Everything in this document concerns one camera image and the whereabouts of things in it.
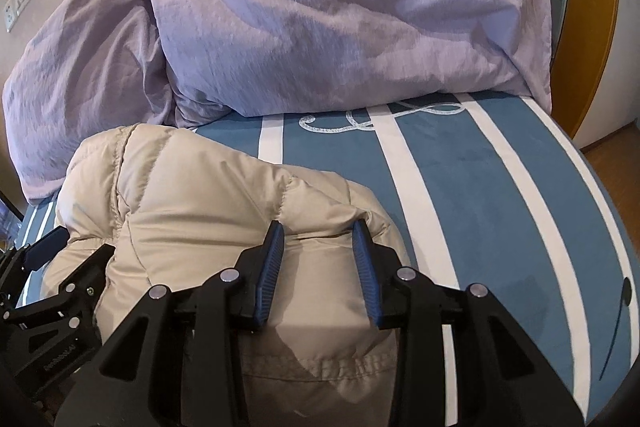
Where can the large lilac pillow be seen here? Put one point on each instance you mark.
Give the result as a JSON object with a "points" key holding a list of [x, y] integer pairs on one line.
{"points": [[325, 7]]}

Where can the lilac duvet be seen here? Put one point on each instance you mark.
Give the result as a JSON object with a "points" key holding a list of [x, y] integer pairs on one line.
{"points": [[90, 82]]}

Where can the blue white striped bed sheet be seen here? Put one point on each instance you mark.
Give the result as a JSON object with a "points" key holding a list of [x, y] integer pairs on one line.
{"points": [[450, 207]]}

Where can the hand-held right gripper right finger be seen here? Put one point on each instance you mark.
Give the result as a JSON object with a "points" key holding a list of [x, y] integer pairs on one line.
{"points": [[367, 279]]}

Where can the beige puffer jacket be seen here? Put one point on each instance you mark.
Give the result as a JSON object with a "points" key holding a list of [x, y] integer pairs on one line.
{"points": [[200, 197]]}

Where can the orange wooden door frame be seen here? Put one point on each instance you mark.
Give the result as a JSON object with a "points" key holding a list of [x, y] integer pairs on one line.
{"points": [[585, 32]]}

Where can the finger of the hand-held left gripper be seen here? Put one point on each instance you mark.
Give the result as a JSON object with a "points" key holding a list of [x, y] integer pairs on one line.
{"points": [[47, 247], [75, 282]]}

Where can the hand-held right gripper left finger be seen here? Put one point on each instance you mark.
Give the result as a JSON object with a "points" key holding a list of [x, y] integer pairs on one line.
{"points": [[266, 279]]}

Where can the white wall socket panel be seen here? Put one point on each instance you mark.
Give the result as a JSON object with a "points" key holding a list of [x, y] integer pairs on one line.
{"points": [[17, 2]]}

